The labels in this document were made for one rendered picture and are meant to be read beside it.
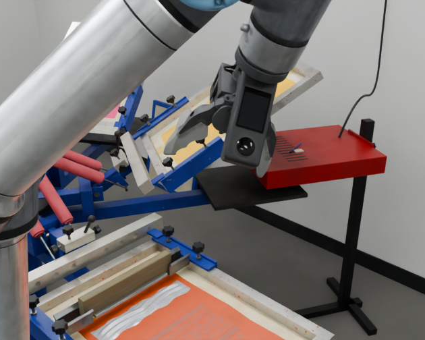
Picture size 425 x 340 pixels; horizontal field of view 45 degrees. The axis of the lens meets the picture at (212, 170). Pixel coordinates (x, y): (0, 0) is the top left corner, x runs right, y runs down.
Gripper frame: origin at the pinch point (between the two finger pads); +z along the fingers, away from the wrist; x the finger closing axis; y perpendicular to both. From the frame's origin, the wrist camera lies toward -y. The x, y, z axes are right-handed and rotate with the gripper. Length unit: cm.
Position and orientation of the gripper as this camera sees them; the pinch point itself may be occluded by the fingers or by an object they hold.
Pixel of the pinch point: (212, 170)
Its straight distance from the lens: 75.3
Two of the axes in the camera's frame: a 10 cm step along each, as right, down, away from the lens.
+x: -9.5, -2.3, -2.3
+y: 0.2, -7.5, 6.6
